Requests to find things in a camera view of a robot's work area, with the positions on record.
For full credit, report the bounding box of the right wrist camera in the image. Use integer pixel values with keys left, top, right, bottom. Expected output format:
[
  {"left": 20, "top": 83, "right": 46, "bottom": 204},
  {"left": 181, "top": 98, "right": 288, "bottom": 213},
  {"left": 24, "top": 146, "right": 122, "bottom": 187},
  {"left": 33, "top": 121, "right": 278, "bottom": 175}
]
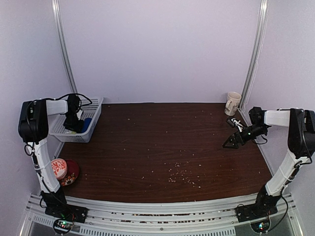
[{"left": 226, "top": 117, "right": 247, "bottom": 129}]

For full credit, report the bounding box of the dark red floral bowl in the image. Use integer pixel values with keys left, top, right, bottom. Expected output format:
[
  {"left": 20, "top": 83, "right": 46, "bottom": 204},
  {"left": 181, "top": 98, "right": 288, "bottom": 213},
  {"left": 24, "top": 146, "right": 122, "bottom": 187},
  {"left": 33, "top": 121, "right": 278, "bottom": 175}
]
[{"left": 59, "top": 159, "right": 80, "bottom": 187}]

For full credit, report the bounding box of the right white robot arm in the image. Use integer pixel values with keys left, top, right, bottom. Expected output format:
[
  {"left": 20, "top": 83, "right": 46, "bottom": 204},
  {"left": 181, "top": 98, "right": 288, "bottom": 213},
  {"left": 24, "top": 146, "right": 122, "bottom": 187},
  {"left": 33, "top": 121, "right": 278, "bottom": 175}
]
[{"left": 222, "top": 107, "right": 315, "bottom": 218}]

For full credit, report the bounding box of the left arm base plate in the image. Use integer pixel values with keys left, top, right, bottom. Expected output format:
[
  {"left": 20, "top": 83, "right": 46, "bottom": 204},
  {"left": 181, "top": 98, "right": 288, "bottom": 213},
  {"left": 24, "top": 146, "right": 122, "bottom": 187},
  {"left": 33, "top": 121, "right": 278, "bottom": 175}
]
[{"left": 45, "top": 205, "right": 88, "bottom": 223}]

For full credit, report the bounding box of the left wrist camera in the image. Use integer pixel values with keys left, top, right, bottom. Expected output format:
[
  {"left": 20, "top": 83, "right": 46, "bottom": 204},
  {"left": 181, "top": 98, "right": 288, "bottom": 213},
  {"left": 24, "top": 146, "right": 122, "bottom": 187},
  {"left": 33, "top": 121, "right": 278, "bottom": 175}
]
[{"left": 77, "top": 110, "right": 83, "bottom": 119}]

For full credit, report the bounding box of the right black cable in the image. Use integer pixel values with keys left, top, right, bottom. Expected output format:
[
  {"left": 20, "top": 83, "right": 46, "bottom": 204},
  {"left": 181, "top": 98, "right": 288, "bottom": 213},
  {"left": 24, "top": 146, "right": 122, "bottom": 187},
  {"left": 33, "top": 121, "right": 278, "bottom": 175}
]
[{"left": 251, "top": 113, "right": 315, "bottom": 231}]

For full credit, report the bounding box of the cream ceramic mug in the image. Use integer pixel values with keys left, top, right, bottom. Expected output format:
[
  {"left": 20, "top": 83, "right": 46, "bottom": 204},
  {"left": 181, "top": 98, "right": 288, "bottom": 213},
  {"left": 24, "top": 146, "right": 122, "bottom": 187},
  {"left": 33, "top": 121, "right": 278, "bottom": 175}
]
[{"left": 224, "top": 91, "right": 242, "bottom": 116}]

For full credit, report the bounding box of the right aluminium frame post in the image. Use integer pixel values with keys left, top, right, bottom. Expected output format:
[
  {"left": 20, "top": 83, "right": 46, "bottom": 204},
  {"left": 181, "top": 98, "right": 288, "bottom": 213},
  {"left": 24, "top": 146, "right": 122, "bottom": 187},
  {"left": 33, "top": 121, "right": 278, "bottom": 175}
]
[{"left": 240, "top": 0, "right": 269, "bottom": 112}]

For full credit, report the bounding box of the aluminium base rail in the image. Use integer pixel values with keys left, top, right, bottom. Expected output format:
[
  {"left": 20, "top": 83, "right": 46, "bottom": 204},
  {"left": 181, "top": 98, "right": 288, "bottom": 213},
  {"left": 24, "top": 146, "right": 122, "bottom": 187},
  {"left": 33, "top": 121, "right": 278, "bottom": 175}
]
[{"left": 17, "top": 194, "right": 305, "bottom": 236}]

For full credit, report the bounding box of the red white patterned bowl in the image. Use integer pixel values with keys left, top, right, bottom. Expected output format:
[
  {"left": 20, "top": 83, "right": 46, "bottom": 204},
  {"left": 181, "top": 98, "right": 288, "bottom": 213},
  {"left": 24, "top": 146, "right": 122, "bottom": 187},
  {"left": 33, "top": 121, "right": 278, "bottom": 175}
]
[{"left": 51, "top": 158, "right": 67, "bottom": 180}]

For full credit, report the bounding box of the left aluminium frame post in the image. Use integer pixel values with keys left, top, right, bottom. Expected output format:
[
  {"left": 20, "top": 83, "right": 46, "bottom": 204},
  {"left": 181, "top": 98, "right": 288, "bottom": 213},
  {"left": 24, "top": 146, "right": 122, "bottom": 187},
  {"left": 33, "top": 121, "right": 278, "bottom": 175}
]
[{"left": 51, "top": 0, "right": 77, "bottom": 93}]

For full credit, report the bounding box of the white plastic basket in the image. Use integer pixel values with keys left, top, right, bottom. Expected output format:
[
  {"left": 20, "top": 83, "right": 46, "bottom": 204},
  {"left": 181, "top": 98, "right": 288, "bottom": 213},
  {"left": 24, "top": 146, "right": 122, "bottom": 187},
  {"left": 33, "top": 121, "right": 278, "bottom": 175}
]
[{"left": 49, "top": 97, "right": 103, "bottom": 143}]

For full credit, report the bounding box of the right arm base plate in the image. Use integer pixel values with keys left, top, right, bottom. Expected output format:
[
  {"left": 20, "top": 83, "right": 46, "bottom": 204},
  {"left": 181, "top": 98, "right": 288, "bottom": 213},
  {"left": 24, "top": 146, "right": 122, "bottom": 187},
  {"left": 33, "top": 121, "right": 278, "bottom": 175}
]
[{"left": 235, "top": 204, "right": 278, "bottom": 222}]

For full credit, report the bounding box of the aluminium frame post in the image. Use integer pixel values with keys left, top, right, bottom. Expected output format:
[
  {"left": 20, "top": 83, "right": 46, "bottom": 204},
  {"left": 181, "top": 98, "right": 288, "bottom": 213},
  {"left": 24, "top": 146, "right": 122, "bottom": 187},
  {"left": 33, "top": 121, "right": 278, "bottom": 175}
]
[
  {"left": 51, "top": 0, "right": 77, "bottom": 93},
  {"left": 240, "top": 0, "right": 269, "bottom": 112}
]

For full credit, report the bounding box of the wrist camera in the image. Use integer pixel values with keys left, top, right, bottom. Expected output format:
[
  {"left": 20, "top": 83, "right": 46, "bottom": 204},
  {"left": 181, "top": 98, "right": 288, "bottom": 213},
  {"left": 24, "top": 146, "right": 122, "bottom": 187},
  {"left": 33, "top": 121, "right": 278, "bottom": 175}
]
[
  {"left": 77, "top": 110, "right": 83, "bottom": 119},
  {"left": 226, "top": 117, "right": 247, "bottom": 129}
]

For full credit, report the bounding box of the blue towel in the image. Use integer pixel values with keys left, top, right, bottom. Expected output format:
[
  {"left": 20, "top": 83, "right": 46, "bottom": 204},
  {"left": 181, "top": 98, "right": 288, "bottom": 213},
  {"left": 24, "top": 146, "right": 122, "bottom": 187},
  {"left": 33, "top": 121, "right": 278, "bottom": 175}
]
[{"left": 81, "top": 118, "right": 92, "bottom": 133}]

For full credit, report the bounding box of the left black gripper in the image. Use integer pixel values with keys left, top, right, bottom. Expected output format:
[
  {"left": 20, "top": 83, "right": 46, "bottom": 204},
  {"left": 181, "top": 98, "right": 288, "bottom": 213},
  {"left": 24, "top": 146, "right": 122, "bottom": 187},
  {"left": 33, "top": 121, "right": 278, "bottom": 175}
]
[{"left": 63, "top": 113, "right": 84, "bottom": 133}]

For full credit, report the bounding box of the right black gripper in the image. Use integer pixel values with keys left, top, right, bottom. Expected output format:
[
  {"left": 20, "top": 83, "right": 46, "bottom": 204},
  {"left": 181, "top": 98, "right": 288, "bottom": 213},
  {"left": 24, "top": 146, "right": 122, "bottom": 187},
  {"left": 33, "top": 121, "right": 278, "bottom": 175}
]
[{"left": 223, "top": 123, "right": 267, "bottom": 148}]

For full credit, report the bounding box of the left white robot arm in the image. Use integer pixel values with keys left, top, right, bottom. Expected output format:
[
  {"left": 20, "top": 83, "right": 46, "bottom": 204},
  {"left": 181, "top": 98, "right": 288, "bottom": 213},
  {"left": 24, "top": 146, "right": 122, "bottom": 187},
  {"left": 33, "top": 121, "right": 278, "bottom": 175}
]
[{"left": 18, "top": 93, "right": 88, "bottom": 221}]

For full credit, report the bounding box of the black cable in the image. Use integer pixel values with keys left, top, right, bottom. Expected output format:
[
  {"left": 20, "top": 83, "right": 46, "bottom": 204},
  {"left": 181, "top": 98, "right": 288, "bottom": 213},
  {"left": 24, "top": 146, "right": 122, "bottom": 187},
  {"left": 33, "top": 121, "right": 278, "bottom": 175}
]
[
  {"left": 23, "top": 92, "right": 93, "bottom": 192},
  {"left": 251, "top": 113, "right": 315, "bottom": 231}
]

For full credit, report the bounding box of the left black cable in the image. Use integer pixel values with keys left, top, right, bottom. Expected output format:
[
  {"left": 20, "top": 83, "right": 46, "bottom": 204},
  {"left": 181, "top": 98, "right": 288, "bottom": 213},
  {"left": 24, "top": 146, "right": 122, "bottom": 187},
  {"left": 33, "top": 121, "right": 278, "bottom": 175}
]
[{"left": 23, "top": 92, "right": 93, "bottom": 192}]

